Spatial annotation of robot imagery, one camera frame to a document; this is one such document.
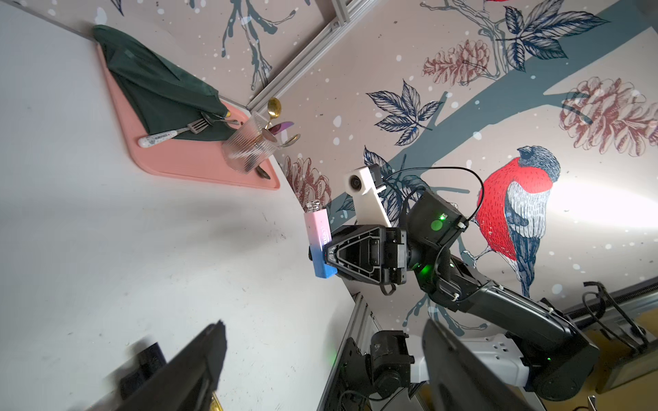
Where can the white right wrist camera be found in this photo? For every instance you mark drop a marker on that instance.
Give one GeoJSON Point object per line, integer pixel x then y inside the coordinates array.
{"type": "Point", "coordinates": [364, 186]}

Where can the gold spoon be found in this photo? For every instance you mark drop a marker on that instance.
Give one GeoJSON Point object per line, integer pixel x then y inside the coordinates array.
{"type": "Point", "coordinates": [274, 109]}

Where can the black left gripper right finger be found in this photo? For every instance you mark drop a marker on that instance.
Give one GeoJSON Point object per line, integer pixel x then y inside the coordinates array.
{"type": "Point", "coordinates": [475, 374]}

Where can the pink silicone mat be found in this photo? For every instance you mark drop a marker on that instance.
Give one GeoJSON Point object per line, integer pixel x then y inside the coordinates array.
{"type": "Point", "coordinates": [183, 159]}

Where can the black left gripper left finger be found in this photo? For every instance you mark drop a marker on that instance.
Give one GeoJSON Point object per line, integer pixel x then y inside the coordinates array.
{"type": "Point", "coordinates": [187, 382]}

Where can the clear ribbed glass cup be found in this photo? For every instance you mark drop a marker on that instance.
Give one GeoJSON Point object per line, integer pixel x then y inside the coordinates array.
{"type": "Point", "coordinates": [250, 145]}

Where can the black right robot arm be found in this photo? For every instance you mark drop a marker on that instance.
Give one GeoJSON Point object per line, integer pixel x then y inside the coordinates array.
{"type": "Point", "coordinates": [559, 357]}

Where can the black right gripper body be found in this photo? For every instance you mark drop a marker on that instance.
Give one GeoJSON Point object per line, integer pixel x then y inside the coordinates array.
{"type": "Point", "coordinates": [393, 256]}

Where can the dark green cloth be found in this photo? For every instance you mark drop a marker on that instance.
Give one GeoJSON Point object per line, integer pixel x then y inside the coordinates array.
{"type": "Point", "coordinates": [163, 96]}

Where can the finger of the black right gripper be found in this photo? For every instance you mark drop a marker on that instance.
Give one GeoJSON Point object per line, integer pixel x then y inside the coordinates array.
{"type": "Point", "coordinates": [355, 263]}
{"type": "Point", "coordinates": [355, 241]}

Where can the black spoon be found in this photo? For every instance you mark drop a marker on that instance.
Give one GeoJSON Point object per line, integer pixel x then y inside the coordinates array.
{"type": "Point", "coordinates": [262, 173]}

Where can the pink blue lipstick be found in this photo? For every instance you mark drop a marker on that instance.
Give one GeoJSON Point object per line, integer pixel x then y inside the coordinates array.
{"type": "Point", "coordinates": [319, 235]}

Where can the white handled fork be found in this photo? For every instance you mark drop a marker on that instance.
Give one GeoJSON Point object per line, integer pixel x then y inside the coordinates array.
{"type": "Point", "coordinates": [152, 140]}

